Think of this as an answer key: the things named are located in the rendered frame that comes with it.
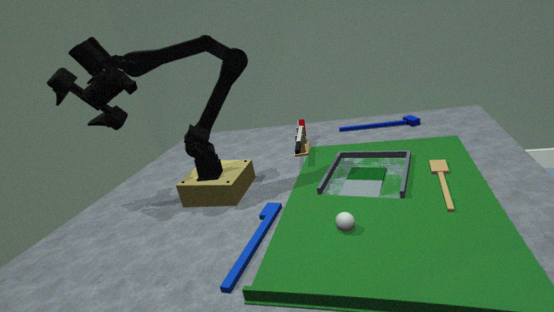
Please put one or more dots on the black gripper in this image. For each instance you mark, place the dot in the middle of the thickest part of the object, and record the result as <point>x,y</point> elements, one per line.
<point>62,83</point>

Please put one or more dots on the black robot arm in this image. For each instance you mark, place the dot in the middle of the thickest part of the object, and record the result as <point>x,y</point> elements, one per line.
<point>111,81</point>

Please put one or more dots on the white golf ball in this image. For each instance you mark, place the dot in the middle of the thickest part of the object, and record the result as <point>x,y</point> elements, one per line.
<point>344,221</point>

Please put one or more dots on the green flat mat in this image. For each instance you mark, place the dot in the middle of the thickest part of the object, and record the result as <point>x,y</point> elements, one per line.
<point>410,246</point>

